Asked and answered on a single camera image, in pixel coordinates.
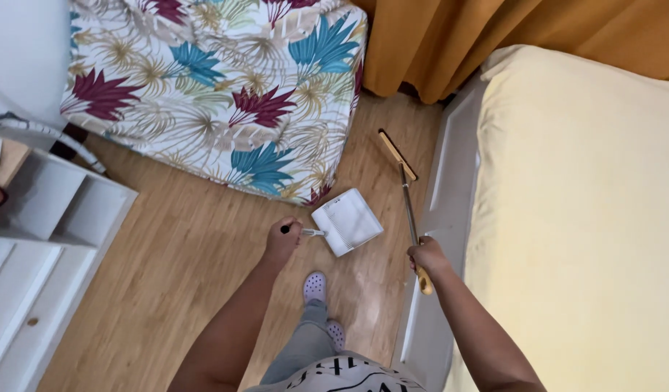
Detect person's right hand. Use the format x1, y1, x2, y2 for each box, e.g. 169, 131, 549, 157
407, 235, 453, 281

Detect person's left hand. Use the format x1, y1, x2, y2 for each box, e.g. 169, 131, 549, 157
264, 216, 304, 267

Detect white long-handled dustpan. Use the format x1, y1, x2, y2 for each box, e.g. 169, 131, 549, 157
280, 188, 384, 258

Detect yellow long-handled broom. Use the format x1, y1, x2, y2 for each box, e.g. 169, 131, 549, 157
378, 128, 434, 296

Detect lilac perforated clog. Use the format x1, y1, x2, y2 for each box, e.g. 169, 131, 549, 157
303, 271, 328, 305
326, 319, 346, 352

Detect grey trousers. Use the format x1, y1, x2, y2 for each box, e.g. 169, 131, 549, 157
259, 298, 338, 386

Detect white printed shirt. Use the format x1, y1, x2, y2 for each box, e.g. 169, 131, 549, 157
243, 351, 429, 392

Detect floral leaf-print mattress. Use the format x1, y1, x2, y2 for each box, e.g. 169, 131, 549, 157
60, 0, 368, 208

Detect cream yellow bed mattress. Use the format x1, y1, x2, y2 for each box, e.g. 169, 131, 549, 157
442, 45, 669, 392

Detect mustard yellow curtain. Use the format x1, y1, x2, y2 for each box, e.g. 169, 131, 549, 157
352, 0, 669, 105

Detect white shelf cabinet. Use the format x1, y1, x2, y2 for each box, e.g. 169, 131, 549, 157
0, 132, 139, 392

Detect white cloth with dark trim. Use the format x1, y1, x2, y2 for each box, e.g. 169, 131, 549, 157
0, 111, 108, 175

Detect white pillow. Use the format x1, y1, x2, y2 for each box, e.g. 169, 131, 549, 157
0, 0, 74, 131

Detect white bed frame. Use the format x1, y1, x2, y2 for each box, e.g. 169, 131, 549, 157
390, 73, 490, 382

